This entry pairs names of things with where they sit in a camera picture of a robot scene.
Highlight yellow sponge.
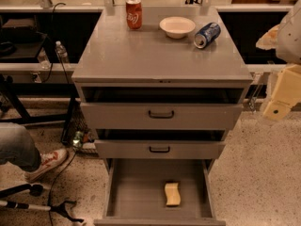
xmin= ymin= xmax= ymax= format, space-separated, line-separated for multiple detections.
xmin=165 ymin=182 xmax=181 ymax=206

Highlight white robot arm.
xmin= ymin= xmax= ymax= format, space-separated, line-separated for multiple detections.
xmin=262 ymin=0 xmax=301 ymax=121

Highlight grey drawer cabinet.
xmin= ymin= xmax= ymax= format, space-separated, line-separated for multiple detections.
xmin=71 ymin=5 xmax=254 ymax=226

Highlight grey middle drawer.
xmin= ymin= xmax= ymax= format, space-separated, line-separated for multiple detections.
xmin=95 ymin=140 xmax=225 ymax=159

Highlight grey open bottom drawer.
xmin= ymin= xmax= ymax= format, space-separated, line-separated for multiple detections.
xmin=94 ymin=159 xmax=226 ymax=226

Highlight grey top drawer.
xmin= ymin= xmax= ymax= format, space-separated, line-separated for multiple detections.
xmin=81 ymin=103 xmax=243 ymax=130

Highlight blue soda can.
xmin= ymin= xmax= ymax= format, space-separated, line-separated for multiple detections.
xmin=194 ymin=23 xmax=221 ymax=49

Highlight white bowl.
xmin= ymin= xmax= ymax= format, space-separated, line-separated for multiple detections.
xmin=159 ymin=17 xmax=196 ymax=39

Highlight red soda can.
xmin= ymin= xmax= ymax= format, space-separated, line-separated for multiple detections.
xmin=126 ymin=0 xmax=142 ymax=29

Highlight clear water bottle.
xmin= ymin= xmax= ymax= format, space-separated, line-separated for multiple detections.
xmin=55 ymin=40 xmax=70 ymax=65

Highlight white red sneaker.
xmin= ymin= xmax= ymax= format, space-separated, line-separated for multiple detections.
xmin=24 ymin=149 xmax=69 ymax=183

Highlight black white tripod stand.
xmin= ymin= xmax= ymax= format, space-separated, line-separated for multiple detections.
xmin=0 ymin=183 xmax=86 ymax=224

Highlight black side table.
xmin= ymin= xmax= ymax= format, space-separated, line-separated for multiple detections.
xmin=0 ymin=18 xmax=77 ymax=143

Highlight blue jeans leg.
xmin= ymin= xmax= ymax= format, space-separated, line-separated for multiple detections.
xmin=0 ymin=122 xmax=41 ymax=172

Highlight black floor cable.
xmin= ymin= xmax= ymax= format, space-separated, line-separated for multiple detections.
xmin=46 ymin=148 xmax=79 ymax=226

